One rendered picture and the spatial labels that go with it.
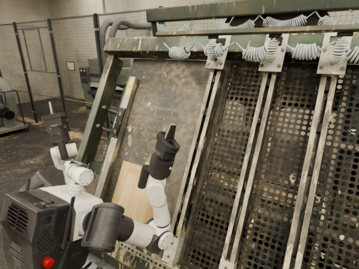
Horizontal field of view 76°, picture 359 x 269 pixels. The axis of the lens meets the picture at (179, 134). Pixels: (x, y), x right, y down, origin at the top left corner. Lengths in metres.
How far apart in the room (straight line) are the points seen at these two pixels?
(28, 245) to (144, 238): 0.39
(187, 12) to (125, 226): 1.57
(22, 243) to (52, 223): 0.11
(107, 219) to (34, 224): 0.22
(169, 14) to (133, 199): 1.42
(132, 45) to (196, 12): 0.58
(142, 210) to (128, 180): 0.20
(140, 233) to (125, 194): 0.52
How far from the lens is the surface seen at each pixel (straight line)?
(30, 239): 0.91
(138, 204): 1.40
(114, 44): 1.75
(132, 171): 1.43
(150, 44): 1.55
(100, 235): 0.87
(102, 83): 1.75
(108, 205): 0.88
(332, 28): 1.09
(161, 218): 1.02
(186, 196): 1.19
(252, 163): 1.11
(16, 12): 10.28
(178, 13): 2.02
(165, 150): 0.81
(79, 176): 0.98
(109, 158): 1.53
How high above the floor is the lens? 1.90
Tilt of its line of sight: 21 degrees down
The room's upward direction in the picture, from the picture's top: straight up
